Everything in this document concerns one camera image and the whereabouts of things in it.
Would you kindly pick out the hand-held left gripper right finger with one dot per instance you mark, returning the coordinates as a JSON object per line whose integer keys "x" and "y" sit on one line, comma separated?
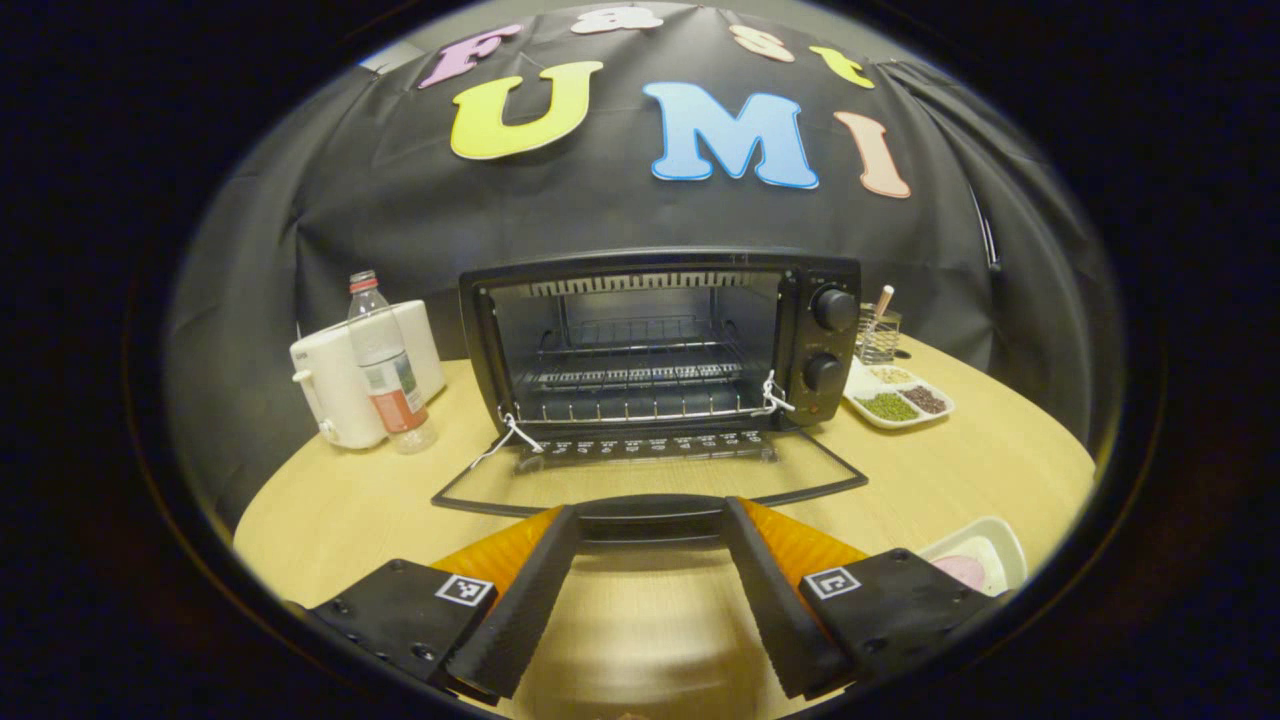
{"x": 775, "y": 600}

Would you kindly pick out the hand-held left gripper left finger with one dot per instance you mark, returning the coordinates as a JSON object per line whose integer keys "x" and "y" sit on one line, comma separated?
{"x": 525, "y": 600}

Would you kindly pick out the pink round food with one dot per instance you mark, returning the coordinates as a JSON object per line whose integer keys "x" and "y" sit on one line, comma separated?
{"x": 962, "y": 572}

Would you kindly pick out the cream rectangular plate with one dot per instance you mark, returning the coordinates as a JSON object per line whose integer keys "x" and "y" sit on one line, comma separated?
{"x": 1000, "y": 545}

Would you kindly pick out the black electric oven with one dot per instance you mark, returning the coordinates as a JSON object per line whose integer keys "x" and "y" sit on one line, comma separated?
{"x": 830, "y": 350}

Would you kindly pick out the white divided dish with beans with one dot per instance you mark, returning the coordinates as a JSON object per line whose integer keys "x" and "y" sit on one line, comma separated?
{"x": 890, "y": 405}

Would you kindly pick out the clear plastic water bottle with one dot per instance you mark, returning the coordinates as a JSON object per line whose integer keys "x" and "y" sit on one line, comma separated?
{"x": 392, "y": 385}

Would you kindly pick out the clear holder with straws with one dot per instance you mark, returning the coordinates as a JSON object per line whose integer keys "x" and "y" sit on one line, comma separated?
{"x": 878, "y": 340}

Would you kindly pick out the white toaster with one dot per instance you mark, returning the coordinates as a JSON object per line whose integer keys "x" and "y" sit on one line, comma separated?
{"x": 335, "y": 390}

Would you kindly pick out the black backdrop cloth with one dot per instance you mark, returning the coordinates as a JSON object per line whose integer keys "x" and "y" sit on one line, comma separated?
{"x": 620, "y": 215}

